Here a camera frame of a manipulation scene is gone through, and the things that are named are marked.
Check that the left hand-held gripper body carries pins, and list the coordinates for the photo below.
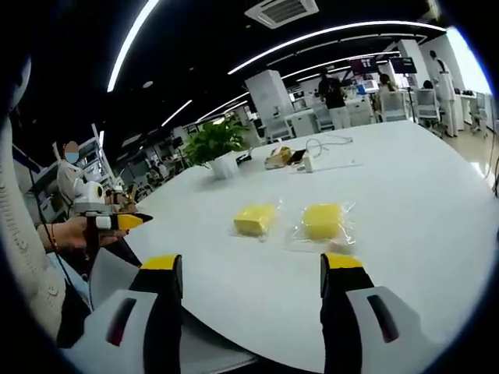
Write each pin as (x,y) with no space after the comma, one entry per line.
(91,198)

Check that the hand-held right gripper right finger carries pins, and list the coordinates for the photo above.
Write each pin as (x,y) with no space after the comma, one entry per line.
(351,323)

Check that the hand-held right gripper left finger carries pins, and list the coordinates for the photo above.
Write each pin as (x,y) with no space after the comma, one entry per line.
(128,331)

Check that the yellow silicone block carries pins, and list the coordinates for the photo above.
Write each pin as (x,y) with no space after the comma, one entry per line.
(321,222)
(253,220)

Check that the person's left hand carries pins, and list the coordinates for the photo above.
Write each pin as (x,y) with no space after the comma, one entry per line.
(72,235)

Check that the white shelf rack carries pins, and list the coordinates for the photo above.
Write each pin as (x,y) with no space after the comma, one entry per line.
(95,156)

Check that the person's dark trousers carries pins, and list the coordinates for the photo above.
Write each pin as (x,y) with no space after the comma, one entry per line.
(76,315)

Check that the white knit sweater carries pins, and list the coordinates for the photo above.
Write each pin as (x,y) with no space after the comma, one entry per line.
(23,253)

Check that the clear plastic bag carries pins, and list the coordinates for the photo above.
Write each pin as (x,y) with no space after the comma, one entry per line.
(347,233)
(273,230)

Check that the green potted plant white pot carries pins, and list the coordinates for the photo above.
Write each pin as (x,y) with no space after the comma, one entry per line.
(216,148)

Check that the small black box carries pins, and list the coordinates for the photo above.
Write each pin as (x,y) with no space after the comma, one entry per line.
(244,157)

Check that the bright ceiling light strip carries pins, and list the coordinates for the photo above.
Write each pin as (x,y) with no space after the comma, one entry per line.
(130,43)

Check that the yellow beige snack bag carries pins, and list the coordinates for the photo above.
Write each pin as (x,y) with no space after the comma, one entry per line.
(277,157)

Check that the white power adapter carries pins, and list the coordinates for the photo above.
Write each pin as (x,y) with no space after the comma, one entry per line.
(308,163)

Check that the black phone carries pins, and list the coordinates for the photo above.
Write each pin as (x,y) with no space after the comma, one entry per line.
(297,156)

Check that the white office chair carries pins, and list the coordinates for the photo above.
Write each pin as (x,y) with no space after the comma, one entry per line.
(393,106)
(428,105)

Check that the ceiling air conditioner vent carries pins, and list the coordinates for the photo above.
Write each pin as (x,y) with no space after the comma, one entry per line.
(280,11)

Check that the long curved ceiling light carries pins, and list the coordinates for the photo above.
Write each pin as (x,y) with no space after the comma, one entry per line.
(335,37)

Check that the dark wall screen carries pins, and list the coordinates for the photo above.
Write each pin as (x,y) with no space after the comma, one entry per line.
(363,65)

